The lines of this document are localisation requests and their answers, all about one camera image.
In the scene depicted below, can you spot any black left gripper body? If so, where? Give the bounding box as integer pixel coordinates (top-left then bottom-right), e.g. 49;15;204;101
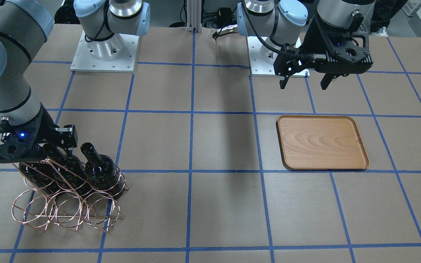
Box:
274;13;373;75

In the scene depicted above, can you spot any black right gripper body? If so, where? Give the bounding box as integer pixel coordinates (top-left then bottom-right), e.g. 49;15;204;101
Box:
0;106;77;163

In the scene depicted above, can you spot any dark wine bottle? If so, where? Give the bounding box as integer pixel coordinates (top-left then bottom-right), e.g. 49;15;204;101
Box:
18;144;62;196
53;154;92;198
80;142;124;200

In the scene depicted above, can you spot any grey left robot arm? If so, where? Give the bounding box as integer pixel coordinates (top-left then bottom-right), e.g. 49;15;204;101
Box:
236;0;375;90

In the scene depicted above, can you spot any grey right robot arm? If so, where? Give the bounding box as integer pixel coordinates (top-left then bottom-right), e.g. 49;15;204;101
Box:
0;0;77;164

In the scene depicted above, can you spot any wooden tray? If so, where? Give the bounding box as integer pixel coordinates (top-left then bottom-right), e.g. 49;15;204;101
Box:
276;115;370;170

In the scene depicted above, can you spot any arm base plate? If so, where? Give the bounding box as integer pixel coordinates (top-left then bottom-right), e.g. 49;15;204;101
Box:
71;32;140;73
246;36;310;78

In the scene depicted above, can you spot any copper wire bottle basket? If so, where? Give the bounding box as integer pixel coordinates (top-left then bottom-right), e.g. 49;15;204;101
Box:
11;158;125;232

